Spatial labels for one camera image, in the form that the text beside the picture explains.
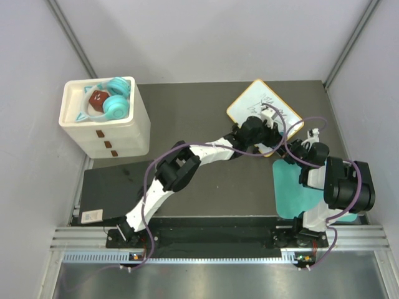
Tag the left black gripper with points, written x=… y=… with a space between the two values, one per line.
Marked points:
x=273 y=137

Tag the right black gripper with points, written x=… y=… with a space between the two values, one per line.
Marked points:
x=297 y=144

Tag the yellow framed whiteboard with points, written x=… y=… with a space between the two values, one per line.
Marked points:
x=245 y=113

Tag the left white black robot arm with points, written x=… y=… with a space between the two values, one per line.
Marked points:
x=173 y=170

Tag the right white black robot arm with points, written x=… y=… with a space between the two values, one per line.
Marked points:
x=347 y=186

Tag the teal cutting board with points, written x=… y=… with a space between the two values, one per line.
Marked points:
x=292 y=198

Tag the teal cat ear headphones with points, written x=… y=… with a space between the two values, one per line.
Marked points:
x=116 y=107

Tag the white drawer unit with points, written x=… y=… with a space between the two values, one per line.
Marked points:
x=126 y=137

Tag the black box with label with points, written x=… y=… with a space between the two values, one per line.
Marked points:
x=110 y=193

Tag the dark red cube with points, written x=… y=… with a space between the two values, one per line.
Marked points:
x=97 y=99

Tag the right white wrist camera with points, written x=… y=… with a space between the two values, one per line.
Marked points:
x=313 y=136

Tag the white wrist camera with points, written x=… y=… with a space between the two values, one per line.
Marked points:
x=269 y=117
x=313 y=136

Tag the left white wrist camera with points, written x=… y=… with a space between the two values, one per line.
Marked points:
x=269 y=117

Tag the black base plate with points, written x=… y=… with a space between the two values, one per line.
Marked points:
x=220 y=237

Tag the grey slotted cable duct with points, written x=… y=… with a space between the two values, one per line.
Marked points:
x=135 y=258

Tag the aluminium frame rail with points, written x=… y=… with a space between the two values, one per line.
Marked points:
x=79 y=238

